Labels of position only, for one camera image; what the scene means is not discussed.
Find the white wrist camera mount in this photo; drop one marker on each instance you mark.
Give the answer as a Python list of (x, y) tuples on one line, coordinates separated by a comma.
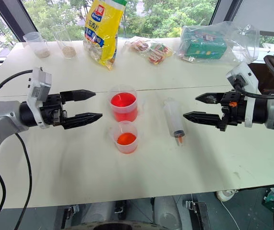
[(38, 88), (243, 79)]

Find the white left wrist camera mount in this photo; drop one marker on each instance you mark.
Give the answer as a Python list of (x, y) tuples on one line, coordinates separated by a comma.
[(38, 88)]

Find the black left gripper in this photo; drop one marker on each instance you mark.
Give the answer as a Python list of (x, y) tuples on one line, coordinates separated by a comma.
[(52, 110)]

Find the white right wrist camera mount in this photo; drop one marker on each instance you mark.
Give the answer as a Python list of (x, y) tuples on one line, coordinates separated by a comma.
[(243, 79)]

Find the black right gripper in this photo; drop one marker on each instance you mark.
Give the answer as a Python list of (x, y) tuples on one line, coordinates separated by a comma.
[(232, 107)]

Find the small cup orange liquid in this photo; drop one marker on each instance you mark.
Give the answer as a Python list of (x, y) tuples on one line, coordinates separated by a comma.
[(126, 140)]

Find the clear bag with green box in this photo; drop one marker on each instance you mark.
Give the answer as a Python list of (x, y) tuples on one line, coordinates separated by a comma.
[(208, 44)]

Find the yellow snack bag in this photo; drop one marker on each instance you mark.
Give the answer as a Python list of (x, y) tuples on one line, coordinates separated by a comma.
[(104, 33)]

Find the dark rounded robot base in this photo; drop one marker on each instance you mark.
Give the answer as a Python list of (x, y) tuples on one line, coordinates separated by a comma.
[(117, 225)]

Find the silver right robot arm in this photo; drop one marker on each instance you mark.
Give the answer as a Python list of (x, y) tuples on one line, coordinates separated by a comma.
[(273, 112)]

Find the clear plastic syringe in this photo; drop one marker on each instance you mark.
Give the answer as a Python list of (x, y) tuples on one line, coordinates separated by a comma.
[(174, 117)]

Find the clear bag of candies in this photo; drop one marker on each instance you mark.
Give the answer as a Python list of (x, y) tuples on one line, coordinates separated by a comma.
[(151, 50)]

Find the large cup red liquid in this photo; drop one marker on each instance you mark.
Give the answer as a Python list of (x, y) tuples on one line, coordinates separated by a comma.
[(123, 103)]

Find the clear beaker with grains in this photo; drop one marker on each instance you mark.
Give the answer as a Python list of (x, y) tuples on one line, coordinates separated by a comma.
[(37, 45), (66, 44)]

